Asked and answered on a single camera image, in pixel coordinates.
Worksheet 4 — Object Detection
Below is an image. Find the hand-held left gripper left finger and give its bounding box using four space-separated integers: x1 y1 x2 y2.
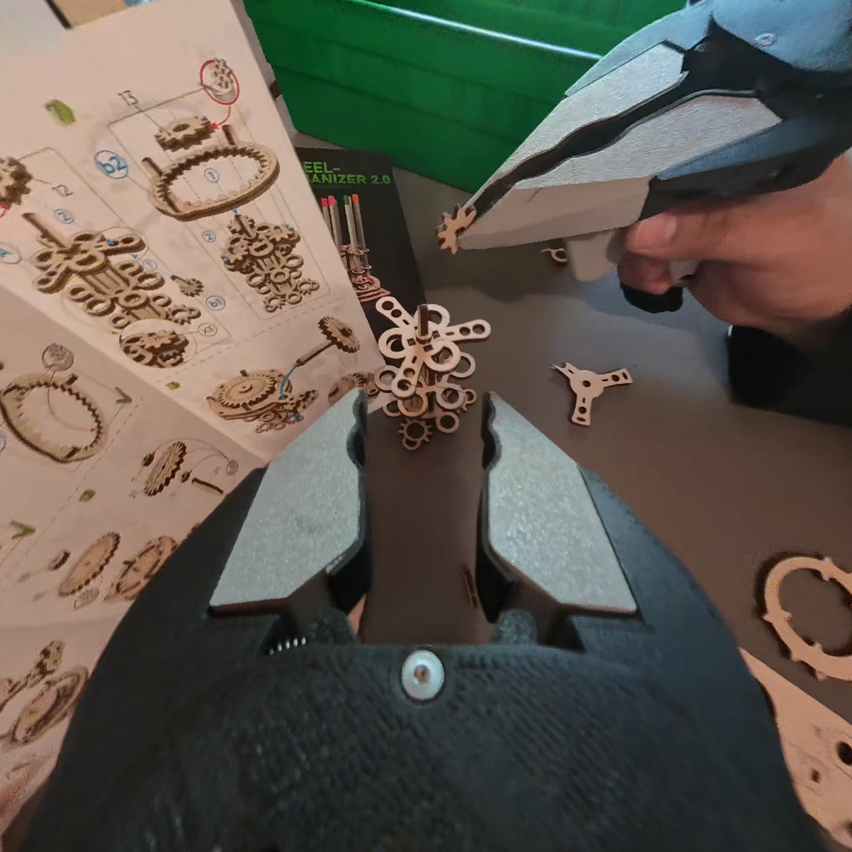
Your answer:
208 388 374 616

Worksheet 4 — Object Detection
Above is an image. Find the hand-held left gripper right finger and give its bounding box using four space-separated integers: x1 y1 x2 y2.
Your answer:
474 391 639 627

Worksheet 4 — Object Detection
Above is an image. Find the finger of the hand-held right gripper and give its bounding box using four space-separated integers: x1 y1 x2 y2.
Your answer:
458 92 781 284
465 42 692 215

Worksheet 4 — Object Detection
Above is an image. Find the small wooden gear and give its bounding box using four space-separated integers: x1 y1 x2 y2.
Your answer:
436 205 477 255

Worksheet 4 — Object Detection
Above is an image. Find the wooden ring-petal tower assembly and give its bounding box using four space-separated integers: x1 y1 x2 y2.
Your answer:
373 300 492 452

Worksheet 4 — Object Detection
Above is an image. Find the person's right forearm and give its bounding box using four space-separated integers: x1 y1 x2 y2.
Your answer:
726 319 852 410

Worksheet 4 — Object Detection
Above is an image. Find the person's right hand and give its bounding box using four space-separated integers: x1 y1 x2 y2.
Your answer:
615 156 852 347

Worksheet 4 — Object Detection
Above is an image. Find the three-armed wooden piece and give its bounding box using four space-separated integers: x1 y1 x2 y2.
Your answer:
551 363 633 427

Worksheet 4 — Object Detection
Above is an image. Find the green plastic bin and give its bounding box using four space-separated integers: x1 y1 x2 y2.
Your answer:
243 0 686 194

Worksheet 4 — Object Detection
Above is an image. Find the black printed box cover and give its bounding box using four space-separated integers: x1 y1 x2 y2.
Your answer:
296 146 427 334

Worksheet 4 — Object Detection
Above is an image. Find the folded white instruction leaflet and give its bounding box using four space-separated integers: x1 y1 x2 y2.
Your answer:
0 0 388 852

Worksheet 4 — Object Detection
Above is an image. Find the notched wooden ring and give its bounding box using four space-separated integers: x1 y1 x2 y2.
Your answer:
762 554 852 681

